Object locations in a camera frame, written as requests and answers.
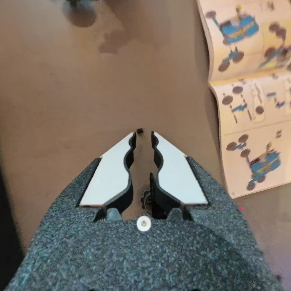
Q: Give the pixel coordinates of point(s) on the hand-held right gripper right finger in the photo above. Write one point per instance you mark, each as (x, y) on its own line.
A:
(179, 179)

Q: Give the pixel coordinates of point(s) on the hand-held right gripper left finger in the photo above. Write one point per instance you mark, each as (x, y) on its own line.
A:
(106, 179)

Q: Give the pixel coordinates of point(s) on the grey toy gear wheel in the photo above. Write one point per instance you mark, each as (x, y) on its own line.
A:
(146, 200)

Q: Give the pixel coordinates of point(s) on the small black toy pin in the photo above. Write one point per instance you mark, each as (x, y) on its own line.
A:
(139, 131)

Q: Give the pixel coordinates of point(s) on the grey desk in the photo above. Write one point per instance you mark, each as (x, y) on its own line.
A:
(91, 91)

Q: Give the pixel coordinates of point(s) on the building instruction booklet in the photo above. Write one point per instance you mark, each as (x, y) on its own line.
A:
(250, 102)

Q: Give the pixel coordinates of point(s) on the blue grey brick toy vehicle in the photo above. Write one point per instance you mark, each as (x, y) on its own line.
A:
(87, 5)

